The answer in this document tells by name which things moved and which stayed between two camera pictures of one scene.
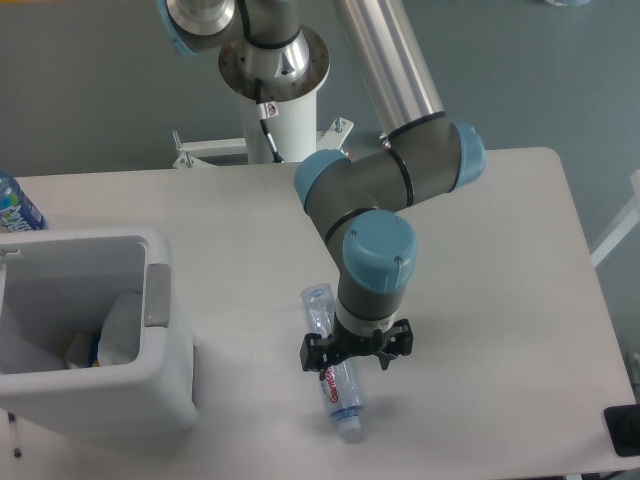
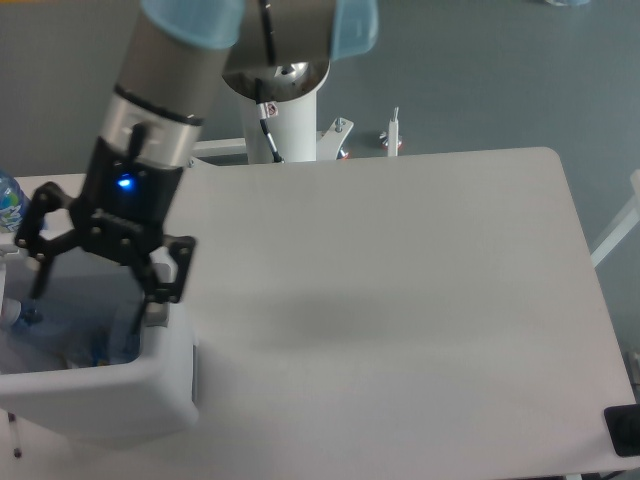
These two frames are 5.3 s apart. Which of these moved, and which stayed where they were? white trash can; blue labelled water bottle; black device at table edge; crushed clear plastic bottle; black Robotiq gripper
Moved: crushed clear plastic bottle; black Robotiq gripper
Stayed: black device at table edge; blue labelled water bottle; white trash can
